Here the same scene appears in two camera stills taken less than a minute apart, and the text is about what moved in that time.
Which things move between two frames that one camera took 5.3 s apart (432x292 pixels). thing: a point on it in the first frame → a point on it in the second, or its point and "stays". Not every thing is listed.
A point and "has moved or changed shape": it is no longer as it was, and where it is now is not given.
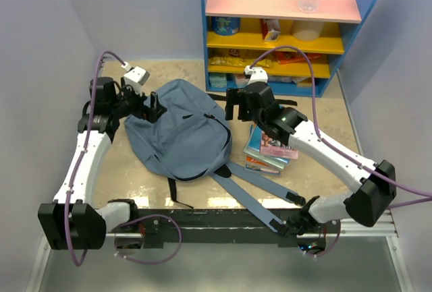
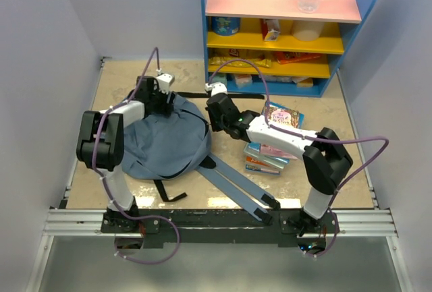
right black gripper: [233, 96] → [215, 126]
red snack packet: [291, 56] stays
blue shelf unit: [263, 27] stays
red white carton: [271, 30] stays
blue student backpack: [193, 141] has moved or changed shape
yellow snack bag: [237, 61] stays
